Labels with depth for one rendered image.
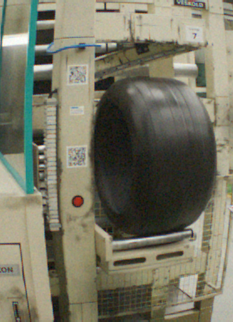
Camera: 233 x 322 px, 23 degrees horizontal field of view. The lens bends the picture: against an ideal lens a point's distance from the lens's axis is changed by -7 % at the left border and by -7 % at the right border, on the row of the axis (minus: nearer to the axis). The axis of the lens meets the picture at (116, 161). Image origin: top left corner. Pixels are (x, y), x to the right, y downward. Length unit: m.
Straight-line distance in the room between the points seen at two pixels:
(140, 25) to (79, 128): 0.59
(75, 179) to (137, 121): 0.31
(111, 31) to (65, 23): 0.38
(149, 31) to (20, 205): 1.26
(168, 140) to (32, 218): 0.74
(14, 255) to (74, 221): 0.77
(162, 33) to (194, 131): 0.59
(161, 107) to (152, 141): 0.13
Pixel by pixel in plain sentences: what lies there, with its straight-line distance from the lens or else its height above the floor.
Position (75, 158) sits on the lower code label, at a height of 1.21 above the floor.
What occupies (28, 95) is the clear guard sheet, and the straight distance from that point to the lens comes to 1.30.
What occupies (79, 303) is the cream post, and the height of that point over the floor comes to 0.62.
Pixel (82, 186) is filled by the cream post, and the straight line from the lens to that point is 2.09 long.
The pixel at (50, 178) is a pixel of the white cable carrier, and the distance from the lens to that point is 2.06.
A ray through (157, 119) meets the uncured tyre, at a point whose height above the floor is 1.36.
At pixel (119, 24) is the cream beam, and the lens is 2.36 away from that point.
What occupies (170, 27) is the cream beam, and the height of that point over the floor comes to 1.72.
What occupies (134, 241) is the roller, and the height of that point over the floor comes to 0.91.
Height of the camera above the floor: 1.60
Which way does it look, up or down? 11 degrees down
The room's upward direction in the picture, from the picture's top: straight up
